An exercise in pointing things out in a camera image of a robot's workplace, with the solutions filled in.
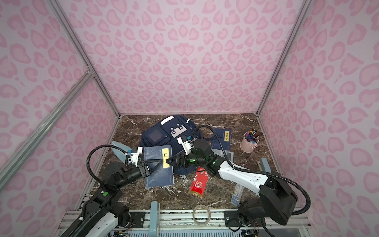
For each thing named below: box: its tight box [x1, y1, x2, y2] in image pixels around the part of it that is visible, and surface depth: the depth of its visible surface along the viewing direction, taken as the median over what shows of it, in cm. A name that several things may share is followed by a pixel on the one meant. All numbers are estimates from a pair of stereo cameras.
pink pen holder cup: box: [239, 128, 260, 154], surface depth 93 cm
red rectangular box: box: [189, 166, 210, 198], surface depth 86 cm
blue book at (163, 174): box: [144, 144, 175, 188], surface depth 70 cm
